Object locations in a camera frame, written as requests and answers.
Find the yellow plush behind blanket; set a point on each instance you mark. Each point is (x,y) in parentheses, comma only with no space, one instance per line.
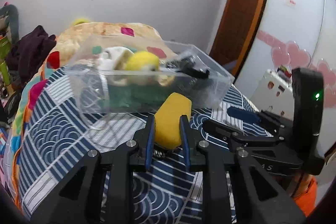
(80,21)

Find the yellow sponge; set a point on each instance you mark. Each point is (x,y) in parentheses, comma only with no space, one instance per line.
(167,118)

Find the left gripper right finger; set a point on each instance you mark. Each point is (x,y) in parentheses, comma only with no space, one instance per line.
(193,152)

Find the dark purple garment pile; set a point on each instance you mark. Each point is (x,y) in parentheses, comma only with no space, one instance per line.
(28,54)

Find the yellow white felt ball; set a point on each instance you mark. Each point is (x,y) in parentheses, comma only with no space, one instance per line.
(142,61)

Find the blue white patterned bedspread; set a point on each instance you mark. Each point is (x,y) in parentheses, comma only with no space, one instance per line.
(166,193)

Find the white stickered suitcase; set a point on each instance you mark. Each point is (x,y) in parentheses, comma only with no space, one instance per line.
(274,94)

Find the green bottle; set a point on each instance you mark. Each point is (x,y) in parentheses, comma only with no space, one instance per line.
(5,73)

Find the green grey plush toy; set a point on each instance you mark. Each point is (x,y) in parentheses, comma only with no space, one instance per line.
(10,23)

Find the white sliding wardrobe door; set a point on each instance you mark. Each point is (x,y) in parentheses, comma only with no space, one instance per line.
(296,33)

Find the colourful patchwork fleece blanket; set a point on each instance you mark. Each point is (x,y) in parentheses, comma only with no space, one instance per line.
(65,50)

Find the white drawstring cloth pouch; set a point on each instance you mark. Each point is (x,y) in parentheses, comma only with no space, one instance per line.
(114,59)

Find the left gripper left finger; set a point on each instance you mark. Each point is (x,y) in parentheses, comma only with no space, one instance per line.
(142,158)

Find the green cardboard box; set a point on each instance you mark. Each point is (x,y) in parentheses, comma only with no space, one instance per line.
(5,47)

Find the orange sleeve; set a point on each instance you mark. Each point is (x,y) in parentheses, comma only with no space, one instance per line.
(305,192)

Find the clear plastic storage box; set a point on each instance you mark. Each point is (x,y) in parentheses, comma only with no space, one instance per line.
(197,76)

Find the brown wooden door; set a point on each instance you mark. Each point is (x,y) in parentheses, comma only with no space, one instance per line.
(233,30)

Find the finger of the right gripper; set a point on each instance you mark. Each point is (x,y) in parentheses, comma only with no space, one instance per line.
(261,118)
(235,140)

